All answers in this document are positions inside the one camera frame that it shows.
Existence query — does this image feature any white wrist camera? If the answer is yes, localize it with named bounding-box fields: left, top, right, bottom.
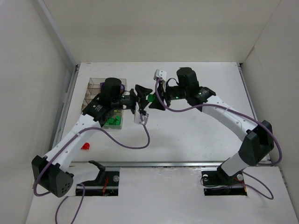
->
left=134, top=110, right=149, bottom=125
left=154, top=70, right=167, bottom=88

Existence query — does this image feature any purple cable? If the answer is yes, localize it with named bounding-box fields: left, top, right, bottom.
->
left=155, top=79, right=282, bottom=200
left=32, top=109, right=150, bottom=224

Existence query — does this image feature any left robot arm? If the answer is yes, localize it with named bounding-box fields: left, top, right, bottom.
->
left=31, top=77, right=153, bottom=197

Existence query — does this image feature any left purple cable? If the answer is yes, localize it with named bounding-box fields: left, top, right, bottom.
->
left=32, top=109, right=150, bottom=224

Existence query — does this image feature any purple hollow lego brick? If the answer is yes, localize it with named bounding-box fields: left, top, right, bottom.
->
left=120, top=84, right=125, bottom=91

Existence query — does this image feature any red half-round lego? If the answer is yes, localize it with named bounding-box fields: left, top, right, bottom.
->
left=81, top=142, right=90, bottom=150

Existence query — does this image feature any clear compartment organizer tray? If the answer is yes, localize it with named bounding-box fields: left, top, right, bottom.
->
left=81, top=77, right=123, bottom=130

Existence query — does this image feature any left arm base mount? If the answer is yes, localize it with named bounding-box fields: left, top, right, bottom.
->
left=73, top=161, right=120, bottom=196

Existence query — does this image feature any green and yellow lego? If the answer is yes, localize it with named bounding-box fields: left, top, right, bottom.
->
left=147, top=94, right=156, bottom=103

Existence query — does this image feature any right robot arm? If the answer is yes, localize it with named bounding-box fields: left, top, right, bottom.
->
left=150, top=67, right=274, bottom=179

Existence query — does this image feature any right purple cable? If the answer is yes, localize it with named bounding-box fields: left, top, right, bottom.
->
left=155, top=79, right=282, bottom=200

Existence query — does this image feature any small green slope lego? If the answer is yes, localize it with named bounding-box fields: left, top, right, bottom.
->
left=115, top=116, right=121, bottom=125

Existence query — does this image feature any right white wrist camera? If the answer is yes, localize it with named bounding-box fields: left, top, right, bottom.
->
left=154, top=70, right=167, bottom=88

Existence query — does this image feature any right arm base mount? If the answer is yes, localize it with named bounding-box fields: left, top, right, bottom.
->
left=200, top=166, right=247, bottom=196

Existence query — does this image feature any green lego plate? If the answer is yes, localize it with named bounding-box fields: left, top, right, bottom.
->
left=105, top=118, right=116, bottom=125

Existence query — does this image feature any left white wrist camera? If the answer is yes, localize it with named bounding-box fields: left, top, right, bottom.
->
left=134, top=110, right=149, bottom=125

